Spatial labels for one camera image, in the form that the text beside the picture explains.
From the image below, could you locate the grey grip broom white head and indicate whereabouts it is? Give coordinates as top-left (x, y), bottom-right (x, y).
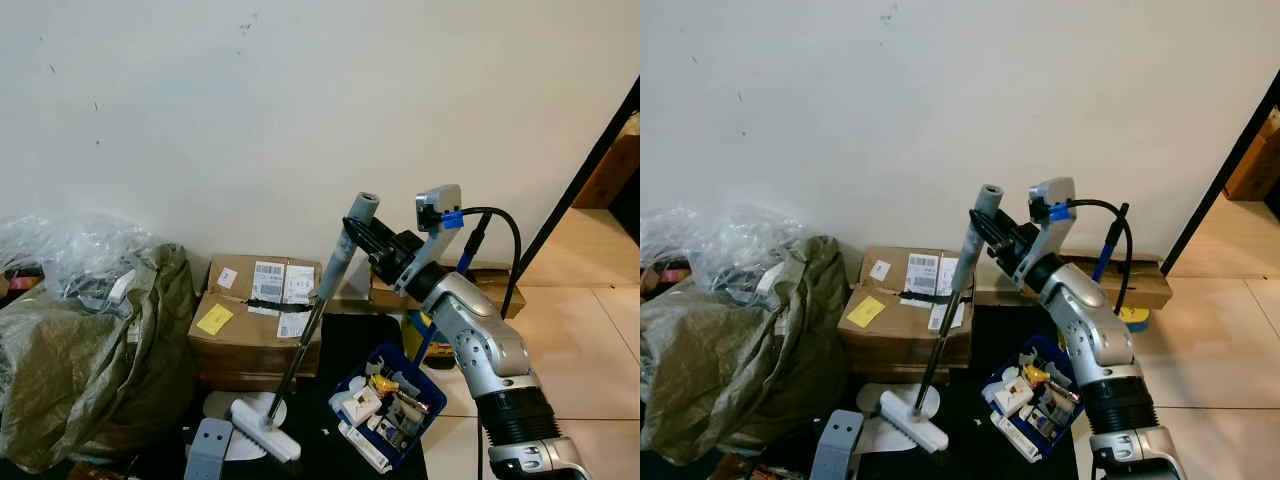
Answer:
top-left (230, 192), bottom-right (381, 463)
top-left (880, 185), bottom-right (1004, 453)

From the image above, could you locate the blue plastic tray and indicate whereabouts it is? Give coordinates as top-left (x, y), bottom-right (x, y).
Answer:
top-left (328, 343), bottom-right (448, 473)
top-left (980, 335), bottom-right (1087, 463)

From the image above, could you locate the large dark floor carpet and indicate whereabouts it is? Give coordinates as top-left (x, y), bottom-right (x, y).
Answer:
top-left (780, 305), bottom-right (1083, 480)
top-left (130, 312), bottom-right (431, 480)

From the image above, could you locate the flat open cardboard box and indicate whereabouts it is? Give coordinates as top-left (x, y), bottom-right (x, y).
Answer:
top-left (1058, 255), bottom-right (1174, 309)
top-left (368, 262), bottom-right (527, 319)

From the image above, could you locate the brown box with shipping labels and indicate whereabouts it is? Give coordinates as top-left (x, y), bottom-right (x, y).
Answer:
top-left (838, 247), bottom-right (973, 383)
top-left (188, 255), bottom-right (323, 391)

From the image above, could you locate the white slipper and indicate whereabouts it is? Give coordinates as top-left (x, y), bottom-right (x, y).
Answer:
top-left (203, 390), bottom-right (291, 461)
top-left (858, 383), bottom-right (943, 453)

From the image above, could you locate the clear plastic bag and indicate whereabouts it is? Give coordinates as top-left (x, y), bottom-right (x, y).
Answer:
top-left (640, 205), bottom-right (801, 293)
top-left (0, 213), bottom-right (161, 301)

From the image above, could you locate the olive woven sack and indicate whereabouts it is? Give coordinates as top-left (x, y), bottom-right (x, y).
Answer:
top-left (640, 235), bottom-right (851, 466)
top-left (0, 243), bottom-right (198, 473)

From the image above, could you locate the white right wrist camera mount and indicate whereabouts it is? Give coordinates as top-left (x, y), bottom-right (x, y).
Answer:
top-left (1010, 177), bottom-right (1077, 289)
top-left (393, 183), bottom-right (464, 298)

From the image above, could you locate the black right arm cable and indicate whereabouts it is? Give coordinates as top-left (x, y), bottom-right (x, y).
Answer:
top-left (1070, 199), bottom-right (1134, 316)
top-left (455, 207), bottom-right (524, 319)

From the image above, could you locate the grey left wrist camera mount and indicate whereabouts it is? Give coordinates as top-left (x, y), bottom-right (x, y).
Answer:
top-left (810, 410), bottom-right (864, 480)
top-left (185, 418), bottom-right (234, 480)

